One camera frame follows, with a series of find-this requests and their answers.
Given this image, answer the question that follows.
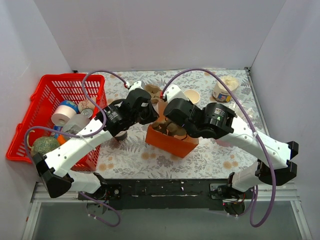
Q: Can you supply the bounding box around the brown cardboard cup carrier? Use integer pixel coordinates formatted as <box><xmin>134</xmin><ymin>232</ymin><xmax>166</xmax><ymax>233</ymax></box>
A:
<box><xmin>144</xmin><ymin>84</ymin><xmax>162</xmax><ymax>104</ymax></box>

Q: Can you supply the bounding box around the stack of paper cups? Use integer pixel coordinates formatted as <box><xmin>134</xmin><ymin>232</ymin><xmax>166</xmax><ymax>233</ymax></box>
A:
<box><xmin>184</xmin><ymin>89</ymin><xmax>201</xmax><ymax>104</ymax></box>

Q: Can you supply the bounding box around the floral table mat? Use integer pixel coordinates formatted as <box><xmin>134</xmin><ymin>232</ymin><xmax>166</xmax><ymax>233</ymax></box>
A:
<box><xmin>48</xmin><ymin>69</ymin><xmax>270</xmax><ymax>180</ymax></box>

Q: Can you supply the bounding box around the white tape roll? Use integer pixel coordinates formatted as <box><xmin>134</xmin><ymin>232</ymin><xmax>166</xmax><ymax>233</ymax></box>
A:
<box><xmin>51</xmin><ymin>105</ymin><xmax>77</xmax><ymax>127</ymax></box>

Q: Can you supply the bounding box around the pink straw holder cup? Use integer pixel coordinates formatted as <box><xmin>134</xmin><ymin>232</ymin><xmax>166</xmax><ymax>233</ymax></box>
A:
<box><xmin>215</xmin><ymin>139</ymin><xmax>233</xmax><ymax>148</ymax></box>

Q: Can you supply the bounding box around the crumpled grey paper bag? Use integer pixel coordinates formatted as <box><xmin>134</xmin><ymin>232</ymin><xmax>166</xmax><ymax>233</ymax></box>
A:
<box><xmin>61</xmin><ymin>114</ymin><xmax>90</xmax><ymax>135</ymax></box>

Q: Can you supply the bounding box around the black paper coffee cup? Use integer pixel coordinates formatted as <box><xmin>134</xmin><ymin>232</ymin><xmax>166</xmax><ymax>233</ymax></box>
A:
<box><xmin>114</xmin><ymin>131</ymin><xmax>128</xmax><ymax>141</ymax></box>

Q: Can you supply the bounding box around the beige patterned cup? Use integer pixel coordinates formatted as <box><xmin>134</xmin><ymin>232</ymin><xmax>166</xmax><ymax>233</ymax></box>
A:
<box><xmin>78</xmin><ymin>99</ymin><xmax>95</xmax><ymax>113</ymax></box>

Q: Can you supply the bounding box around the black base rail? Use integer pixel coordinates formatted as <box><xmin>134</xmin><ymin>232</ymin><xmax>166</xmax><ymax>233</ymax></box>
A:
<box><xmin>89</xmin><ymin>178</ymin><xmax>253</xmax><ymax>211</ymax></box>

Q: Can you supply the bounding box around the orange paper bag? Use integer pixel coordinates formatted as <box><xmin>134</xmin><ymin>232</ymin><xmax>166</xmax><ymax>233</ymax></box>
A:
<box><xmin>145</xmin><ymin>124</ymin><xmax>199</xmax><ymax>158</ymax></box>

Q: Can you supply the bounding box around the wrapped toilet paper roll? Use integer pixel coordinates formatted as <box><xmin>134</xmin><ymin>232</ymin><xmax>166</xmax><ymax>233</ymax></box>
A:
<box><xmin>212</xmin><ymin>75</ymin><xmax>240</xmax><ymax>103</ymax></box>

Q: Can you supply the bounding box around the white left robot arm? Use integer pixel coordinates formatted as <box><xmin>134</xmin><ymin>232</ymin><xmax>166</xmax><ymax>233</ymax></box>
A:
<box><xmin>32</xmin><ymin>81</ymin><xmax>159</xmax><ymax>200</ymax></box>

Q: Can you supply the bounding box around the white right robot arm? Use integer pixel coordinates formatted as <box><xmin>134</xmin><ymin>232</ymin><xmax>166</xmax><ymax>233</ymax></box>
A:
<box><xmin>160</xmin><ymin>84</ymin><xmax>299</xmax><ymax>199</ymax></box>

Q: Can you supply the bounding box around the red plastic basket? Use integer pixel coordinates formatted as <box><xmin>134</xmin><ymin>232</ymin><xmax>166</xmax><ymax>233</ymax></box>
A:
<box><xmin>6</xmin><ymin>73</ymin><xmax>107</xmax><ymax>163</ymax></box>

